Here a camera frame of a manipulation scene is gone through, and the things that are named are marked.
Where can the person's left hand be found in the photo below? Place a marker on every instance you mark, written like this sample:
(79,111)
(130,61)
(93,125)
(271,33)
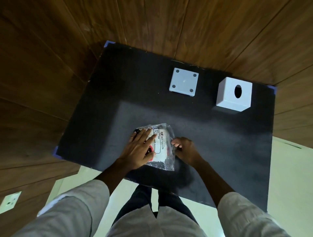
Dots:
(135,153)

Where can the person's right hand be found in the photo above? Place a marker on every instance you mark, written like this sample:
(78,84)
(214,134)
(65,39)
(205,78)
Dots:
(188,152)

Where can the person's left thumb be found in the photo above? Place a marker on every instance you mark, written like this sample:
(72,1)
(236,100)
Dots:
(151,155)

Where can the person's left middle finger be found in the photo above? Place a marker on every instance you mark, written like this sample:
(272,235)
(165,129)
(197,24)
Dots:
(144,135)

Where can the person's right fingers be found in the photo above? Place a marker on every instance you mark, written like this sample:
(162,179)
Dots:
(176,142)

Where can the clear plastic tissue packet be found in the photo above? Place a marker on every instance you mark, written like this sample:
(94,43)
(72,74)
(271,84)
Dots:
(163,146)

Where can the person's left forearm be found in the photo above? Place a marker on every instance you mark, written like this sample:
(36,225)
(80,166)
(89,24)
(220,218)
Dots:
(115,174)

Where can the person's right forearm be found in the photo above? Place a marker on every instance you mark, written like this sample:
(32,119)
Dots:
(212,182)

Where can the dark trousers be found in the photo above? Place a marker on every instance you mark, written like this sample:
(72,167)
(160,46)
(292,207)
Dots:
(143,197)

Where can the black foam mat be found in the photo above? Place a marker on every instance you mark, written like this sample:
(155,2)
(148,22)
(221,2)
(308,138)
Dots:
(122,97)

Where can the white box with round hole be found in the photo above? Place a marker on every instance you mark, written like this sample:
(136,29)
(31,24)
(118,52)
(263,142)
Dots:
(229,97)

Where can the blue tape piece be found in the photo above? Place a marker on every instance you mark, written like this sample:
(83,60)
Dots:
(55,151)
(273,89)
(108,44)

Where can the white shirt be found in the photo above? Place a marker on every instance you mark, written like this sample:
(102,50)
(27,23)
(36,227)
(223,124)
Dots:
(73,210)

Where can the white square base plate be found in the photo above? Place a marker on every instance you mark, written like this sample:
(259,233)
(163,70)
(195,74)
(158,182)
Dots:
(184,81)

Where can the white wall socket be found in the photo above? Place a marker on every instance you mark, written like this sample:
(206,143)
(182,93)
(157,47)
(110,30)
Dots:
(9,201)

